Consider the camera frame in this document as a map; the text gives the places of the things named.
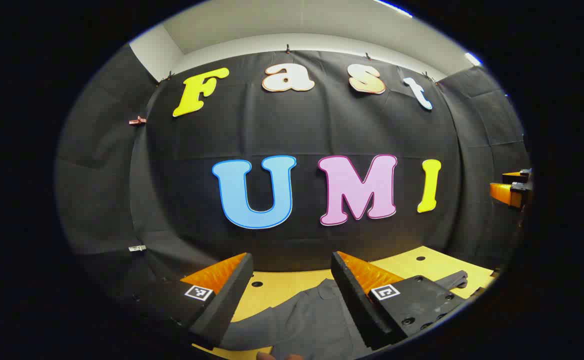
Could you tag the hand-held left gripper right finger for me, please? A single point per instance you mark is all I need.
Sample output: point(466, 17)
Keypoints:
point(354, 305)

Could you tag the red backdrop clip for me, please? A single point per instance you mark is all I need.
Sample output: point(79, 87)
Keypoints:
point(137, 120)

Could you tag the black backdrop cloth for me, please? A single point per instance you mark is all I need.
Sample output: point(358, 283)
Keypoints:
point(272, 130)

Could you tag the silver backdrop clip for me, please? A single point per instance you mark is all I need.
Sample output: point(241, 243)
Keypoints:
point(137, 248)

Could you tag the grey button-up shirt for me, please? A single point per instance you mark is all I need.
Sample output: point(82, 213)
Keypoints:
point(312, 320)

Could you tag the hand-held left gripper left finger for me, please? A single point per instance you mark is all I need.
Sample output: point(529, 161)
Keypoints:
point(227, 305)

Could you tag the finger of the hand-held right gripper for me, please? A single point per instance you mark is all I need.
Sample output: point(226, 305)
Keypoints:
point(512, 176)
point(501, 194)

